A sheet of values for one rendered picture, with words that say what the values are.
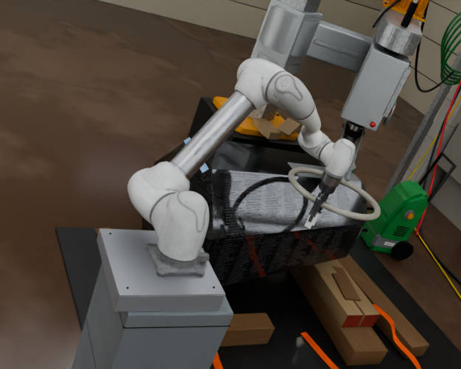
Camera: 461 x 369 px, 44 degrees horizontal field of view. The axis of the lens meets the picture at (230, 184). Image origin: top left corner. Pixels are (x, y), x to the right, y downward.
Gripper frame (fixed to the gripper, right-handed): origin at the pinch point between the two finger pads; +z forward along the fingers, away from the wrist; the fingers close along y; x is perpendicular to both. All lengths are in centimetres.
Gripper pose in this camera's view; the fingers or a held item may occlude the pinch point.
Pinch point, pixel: (311, 220)
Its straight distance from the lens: 269.9
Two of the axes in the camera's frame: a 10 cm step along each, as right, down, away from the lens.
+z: -3.3, 8.6, 3.9
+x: -8.2, -4.7, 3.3
